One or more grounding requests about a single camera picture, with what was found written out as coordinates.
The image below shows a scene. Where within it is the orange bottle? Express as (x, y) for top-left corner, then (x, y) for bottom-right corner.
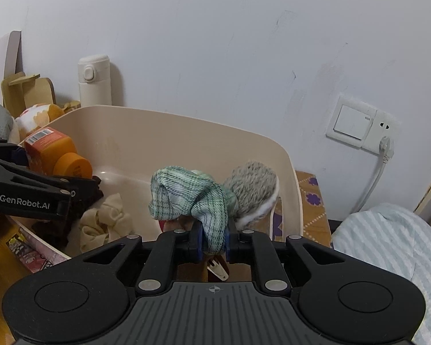
(23, 127), (93, 179)

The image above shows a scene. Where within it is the green plaid scrunchie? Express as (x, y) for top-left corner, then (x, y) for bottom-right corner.
(149, 166), (238, 254)

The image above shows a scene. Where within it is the cream scrunchie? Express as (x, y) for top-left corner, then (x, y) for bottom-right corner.
(79, 193), (133, 253)

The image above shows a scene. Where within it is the cartoon character long box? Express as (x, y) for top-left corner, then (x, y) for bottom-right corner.
(6, 227), (71, 273)

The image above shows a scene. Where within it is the brown hedgehog plush keychain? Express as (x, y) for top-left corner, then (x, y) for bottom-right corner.
(223, 161), (279, 231)

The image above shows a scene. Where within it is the red white hair clip pouch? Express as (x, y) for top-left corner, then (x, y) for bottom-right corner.
(159, 220), (180, 232)

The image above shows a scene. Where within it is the orange plush toy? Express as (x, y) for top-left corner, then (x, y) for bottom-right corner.
(15, 103), (64, 140)

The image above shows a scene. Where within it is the wooden stand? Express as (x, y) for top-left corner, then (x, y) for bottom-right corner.
(1, 72), (57, 118)

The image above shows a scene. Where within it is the orange patterned cardboard box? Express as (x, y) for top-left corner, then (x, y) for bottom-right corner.
(270, 171), (332, 247)

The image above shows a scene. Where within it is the lilac board panel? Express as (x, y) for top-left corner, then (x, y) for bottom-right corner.
(0, 30), (22, 105)

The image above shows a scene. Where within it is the beige plastic storage bin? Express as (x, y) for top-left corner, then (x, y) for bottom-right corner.
(18, 104), (304, 283)

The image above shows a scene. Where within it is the white thermos bottle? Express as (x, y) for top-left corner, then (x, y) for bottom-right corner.
(78, 55), (112, 107)

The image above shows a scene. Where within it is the striped light blue blanket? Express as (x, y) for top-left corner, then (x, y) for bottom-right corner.
(332, 203), (431, 344)

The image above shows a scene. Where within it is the white plug and cable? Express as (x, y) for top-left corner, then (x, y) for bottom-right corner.
(349, 135), (396, 217)

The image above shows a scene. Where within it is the white wall switch socket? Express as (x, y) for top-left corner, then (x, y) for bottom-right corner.
(325, 93), (401, 155)

